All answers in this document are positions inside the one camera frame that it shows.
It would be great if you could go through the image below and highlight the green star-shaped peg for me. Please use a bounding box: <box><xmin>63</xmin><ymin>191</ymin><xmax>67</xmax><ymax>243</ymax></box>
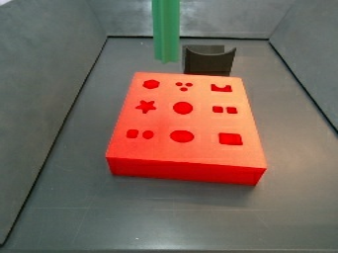
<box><xmin>153</xmin><ymin>0</ymin><xmax>180</xmax><ymax>63</ymax></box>

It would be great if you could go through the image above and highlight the red shape-sorting block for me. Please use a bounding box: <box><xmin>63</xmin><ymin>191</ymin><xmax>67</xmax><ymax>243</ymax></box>
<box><xmin>106</xmin><ymin>72</ymin><xmax>268</xmax><ymax>185</ymax></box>

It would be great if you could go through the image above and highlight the dark grey curved block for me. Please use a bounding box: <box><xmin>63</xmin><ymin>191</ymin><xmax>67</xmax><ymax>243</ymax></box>
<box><xmin>182</xmin><ymin>44</ymin><xmax>237</xmax><ymax>76</ymax></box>

